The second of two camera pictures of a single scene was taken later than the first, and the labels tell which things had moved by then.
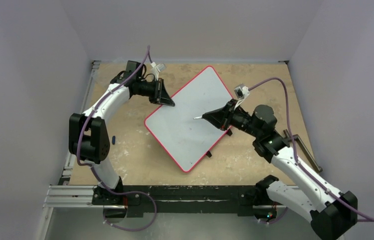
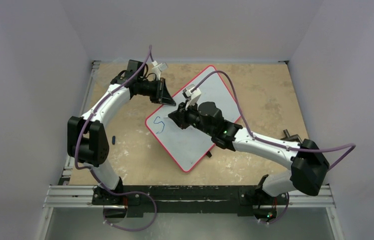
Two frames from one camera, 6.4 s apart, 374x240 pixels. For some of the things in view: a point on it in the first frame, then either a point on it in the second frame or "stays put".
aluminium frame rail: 62,195 stays put
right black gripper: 226,117 -> 184,117
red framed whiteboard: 184,139 stays put
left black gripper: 160,95 stays put
